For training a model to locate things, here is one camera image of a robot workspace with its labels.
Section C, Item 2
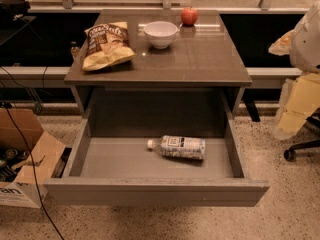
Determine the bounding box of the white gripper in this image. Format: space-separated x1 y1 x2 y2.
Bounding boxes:
272 73 320 140

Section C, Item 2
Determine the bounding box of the clear plastic water bottle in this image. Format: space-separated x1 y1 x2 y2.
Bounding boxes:
147 135 206 160

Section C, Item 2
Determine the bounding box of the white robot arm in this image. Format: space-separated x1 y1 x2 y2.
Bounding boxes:
269 1 320 140

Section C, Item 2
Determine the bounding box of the open grey top drawer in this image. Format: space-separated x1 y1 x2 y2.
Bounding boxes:
43 89 271 208

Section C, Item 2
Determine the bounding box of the small bottle behind cabinet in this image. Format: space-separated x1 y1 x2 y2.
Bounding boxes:
70 41 80 59

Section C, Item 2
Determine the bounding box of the black office chair base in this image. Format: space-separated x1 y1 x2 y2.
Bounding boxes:
283 115 320 162

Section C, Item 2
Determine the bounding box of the red apple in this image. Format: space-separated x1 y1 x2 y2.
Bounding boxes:
180 7 198 26

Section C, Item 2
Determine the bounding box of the white bowl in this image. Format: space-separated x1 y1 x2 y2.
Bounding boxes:
144 21 178 49

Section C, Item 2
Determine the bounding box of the yellow chip bag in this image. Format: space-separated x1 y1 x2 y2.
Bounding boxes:
82 22 135 71

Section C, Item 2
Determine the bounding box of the cardboard box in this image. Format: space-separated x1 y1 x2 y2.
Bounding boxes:
0 108 65 208

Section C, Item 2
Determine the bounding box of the black bag on shelf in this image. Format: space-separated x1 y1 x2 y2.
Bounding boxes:
0 0 30 23

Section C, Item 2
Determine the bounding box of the black cable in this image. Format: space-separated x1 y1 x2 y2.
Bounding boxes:
0 65 66 240

